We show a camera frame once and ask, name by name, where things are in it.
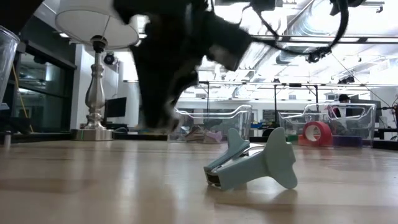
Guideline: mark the clear plastic bin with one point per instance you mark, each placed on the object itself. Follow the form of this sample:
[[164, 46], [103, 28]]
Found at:
[[357, 127], [7, 62], [233, 124]]

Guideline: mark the overhead light bar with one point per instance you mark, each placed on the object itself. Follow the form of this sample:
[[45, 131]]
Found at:
[[373, 39]]

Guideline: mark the green tape roll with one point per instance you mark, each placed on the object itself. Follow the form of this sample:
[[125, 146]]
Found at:
[[293, 138]]

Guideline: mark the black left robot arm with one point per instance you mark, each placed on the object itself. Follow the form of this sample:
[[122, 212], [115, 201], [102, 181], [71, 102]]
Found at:
[[149, 9]]

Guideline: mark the black monitor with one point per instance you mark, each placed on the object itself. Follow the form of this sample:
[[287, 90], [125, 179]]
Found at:
[[378, 109], [115, 107]]

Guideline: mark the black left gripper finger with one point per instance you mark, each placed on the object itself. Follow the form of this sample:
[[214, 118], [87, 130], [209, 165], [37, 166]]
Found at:
[[151, 115], [166, 119]]

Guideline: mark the black staple remover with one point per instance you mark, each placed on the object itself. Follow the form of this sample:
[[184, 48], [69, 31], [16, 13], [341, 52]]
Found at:
[[194, 134]]

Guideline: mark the silver ventilation duct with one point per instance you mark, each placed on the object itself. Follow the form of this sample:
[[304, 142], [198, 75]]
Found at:
[[304, 25]]

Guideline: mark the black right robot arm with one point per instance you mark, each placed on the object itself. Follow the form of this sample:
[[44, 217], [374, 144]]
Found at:
[[346, 4]]

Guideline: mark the black ceiling spotlight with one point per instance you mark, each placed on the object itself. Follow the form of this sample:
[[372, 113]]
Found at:
[[346, 80], [317, 55], [109, 58]]

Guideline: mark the black workstation frame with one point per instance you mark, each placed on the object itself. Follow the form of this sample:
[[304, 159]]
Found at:
[[236, 83]]

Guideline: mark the black aluminium table frame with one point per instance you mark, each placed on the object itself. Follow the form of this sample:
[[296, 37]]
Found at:
[[37, 137]]

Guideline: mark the red tape roll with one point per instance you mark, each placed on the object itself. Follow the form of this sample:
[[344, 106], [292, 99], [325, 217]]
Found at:
[[326, 127]]

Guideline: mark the light blue staple remover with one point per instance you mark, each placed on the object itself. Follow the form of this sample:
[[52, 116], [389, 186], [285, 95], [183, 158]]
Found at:
[[258, 168]]

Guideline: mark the person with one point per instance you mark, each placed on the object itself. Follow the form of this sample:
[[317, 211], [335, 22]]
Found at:
[[344, 98]]

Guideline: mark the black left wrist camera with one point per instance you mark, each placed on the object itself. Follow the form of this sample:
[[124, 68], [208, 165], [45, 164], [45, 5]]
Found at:
[[228, 46]]

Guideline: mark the white shade silver table lamp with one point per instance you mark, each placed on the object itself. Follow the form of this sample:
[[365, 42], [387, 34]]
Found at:
[[96, 93]]

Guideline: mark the lavender staple remover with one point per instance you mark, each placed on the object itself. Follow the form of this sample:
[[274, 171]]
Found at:
[[214, 137]]

